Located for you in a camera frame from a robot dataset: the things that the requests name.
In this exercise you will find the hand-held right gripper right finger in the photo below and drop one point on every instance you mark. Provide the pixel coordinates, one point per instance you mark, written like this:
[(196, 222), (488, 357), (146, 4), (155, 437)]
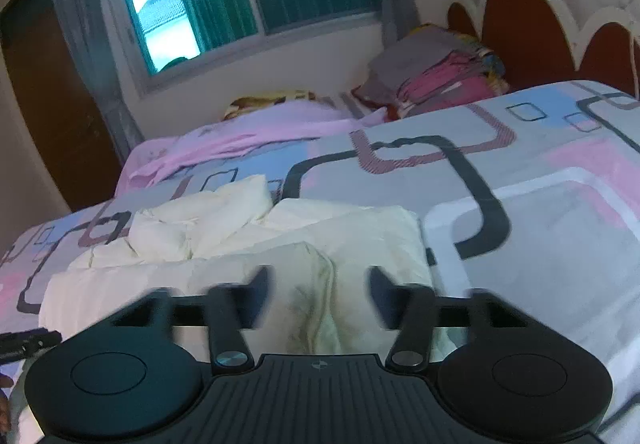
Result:
[(381, 296)]

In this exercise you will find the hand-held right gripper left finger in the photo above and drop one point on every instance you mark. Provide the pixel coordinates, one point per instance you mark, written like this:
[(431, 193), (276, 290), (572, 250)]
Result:
[(261, 296)]

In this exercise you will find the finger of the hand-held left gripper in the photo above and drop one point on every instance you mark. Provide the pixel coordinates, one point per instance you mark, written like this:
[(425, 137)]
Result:
[(30, 341)]

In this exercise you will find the cream white garment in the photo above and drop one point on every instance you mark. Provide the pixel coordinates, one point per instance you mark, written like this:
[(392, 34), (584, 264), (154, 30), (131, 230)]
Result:
[(210, 244)]

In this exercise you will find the pink folded clothes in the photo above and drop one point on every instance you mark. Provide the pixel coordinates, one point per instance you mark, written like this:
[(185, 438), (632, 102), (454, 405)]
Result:
[(445, 81)]

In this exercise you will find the person's left hand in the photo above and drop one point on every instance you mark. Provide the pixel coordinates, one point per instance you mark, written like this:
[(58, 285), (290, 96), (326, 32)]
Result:
[(4, 411)]

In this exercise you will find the pink blanket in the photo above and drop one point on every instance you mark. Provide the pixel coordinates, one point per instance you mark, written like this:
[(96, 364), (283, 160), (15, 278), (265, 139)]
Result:
[(240, 134)]

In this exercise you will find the patterned grey pink bedsheet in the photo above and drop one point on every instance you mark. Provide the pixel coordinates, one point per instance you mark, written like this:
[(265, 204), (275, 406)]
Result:
[(525, 194)]

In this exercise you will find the brown wooden door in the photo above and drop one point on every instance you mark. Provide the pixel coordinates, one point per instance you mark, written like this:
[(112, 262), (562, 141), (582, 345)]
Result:
[(55, 109)]

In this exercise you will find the red white scalloped headboard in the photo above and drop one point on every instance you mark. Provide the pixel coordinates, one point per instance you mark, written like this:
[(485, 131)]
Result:
[(530, 29)]

